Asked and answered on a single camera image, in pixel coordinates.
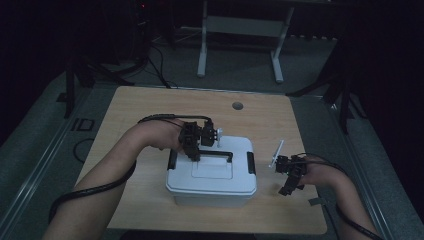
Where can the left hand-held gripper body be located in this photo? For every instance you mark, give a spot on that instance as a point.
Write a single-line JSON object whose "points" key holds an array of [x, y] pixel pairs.
{"points": [[196, 131]]}

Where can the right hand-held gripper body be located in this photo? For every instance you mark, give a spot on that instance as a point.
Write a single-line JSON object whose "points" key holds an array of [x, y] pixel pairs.
{"points": [[290, 165]]}

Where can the white lidded storage box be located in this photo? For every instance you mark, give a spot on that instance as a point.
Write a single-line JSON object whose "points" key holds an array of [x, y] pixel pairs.
{"points": [[213, 180]]}

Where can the person's right hand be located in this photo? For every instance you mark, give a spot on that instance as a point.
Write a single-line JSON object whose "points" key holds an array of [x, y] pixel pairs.
{"points": [[316, 175]]}

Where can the person's left hand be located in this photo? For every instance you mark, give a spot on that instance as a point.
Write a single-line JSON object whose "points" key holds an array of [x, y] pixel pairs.
{"points": [[165, 136]]}

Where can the grey tape piece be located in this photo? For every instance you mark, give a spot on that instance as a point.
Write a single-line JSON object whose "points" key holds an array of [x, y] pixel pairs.
{"points": [[316, 201]]}

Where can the grey round table grommet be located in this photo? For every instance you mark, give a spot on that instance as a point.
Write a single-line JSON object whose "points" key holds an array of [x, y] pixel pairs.
{"points": [[237, 106]]}

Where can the black tripod stand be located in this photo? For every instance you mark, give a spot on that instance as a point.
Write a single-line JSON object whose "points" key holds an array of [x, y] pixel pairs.
{"points": [[71, 83], [340, 93]]}

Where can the dark floor outlet plate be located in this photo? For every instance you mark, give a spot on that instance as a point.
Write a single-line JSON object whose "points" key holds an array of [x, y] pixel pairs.
{"points": [[82, 124]]}

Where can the metal floor rail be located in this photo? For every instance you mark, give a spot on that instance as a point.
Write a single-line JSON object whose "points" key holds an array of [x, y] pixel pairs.
{"points": [[366, 186], [36, 170]]}

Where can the white metal desk frame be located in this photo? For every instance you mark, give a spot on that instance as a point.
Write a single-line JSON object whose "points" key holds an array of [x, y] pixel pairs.
{"points": [[243, 26]]}

